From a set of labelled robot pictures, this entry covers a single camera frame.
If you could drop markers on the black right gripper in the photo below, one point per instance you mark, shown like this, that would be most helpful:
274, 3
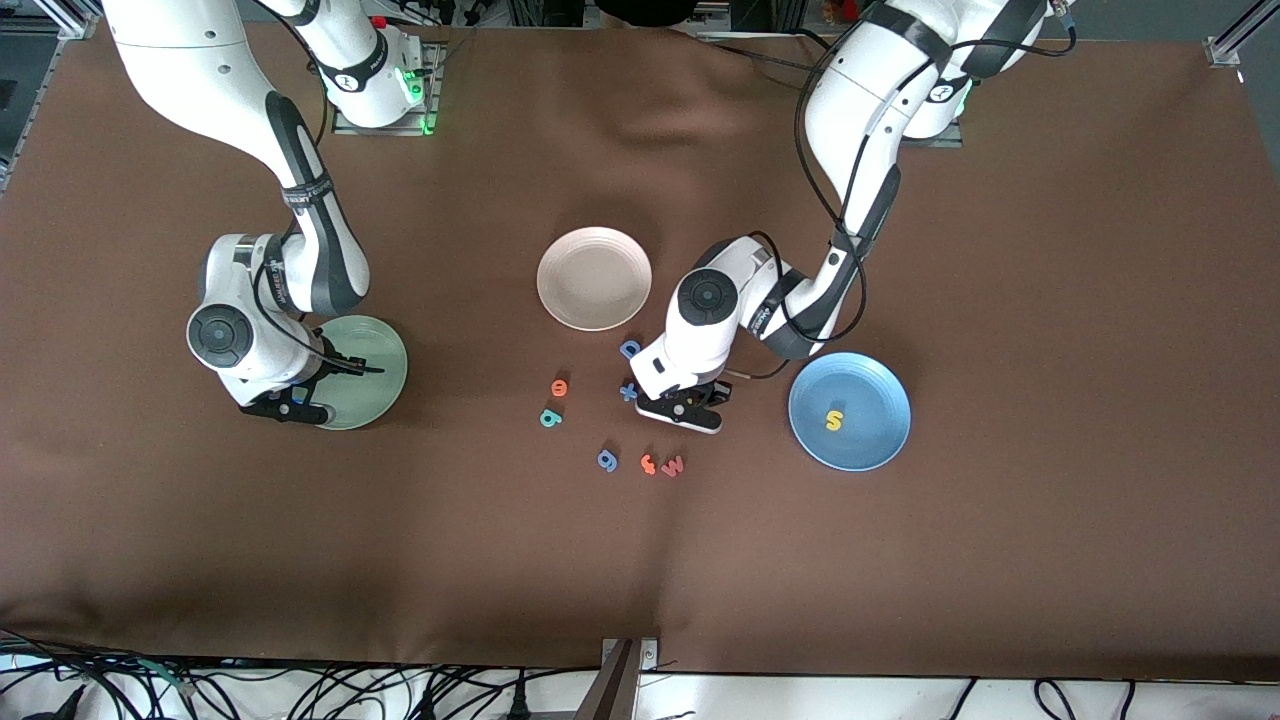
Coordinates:
334, 364

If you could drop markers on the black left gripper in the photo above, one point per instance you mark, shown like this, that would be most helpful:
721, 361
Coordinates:
717, 391

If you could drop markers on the yellow foam letter S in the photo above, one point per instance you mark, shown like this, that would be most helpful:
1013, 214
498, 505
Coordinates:
834, 420

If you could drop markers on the teal foam letter b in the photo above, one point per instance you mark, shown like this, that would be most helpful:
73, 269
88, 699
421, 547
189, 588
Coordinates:
543, 418

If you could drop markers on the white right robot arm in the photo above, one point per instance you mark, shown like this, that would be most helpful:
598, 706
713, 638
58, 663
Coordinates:
180, 60

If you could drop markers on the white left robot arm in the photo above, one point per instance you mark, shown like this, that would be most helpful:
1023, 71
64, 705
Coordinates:
700, 350

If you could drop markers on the pale green round plate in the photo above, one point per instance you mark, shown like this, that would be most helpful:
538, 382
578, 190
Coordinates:
385, 370

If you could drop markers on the pink foam letter W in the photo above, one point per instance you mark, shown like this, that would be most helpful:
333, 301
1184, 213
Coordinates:
674, 468

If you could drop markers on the blue foam letter x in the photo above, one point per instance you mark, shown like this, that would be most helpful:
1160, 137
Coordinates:
626, 391

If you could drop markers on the blue foam letter D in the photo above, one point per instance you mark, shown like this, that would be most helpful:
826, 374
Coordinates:
625, 347

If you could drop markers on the blue foam letter g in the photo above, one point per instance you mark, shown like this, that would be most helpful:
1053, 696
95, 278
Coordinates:
613, 458

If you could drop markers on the blue round plate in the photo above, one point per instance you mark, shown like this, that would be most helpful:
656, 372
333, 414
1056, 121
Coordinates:
860, 440

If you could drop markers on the cream white round plate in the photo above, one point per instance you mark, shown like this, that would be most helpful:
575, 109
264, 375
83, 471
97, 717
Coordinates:
594, 280

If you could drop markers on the brown table cloth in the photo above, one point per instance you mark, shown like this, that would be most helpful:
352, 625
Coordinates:
640, 560

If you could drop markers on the black power plug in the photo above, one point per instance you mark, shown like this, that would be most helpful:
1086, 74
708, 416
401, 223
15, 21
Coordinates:
518, 705

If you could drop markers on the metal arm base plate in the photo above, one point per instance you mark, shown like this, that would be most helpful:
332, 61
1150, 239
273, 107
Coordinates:
345, 126
950, 141

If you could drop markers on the small metal table bracket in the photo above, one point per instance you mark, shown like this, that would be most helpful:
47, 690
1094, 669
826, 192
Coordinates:
650, 655

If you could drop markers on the dark metal post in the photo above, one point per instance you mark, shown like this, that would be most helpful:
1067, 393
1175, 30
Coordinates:
612, 690

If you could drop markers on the aluminium frame profile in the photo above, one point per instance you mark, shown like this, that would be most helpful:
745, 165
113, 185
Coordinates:
75, 15
1225, 45

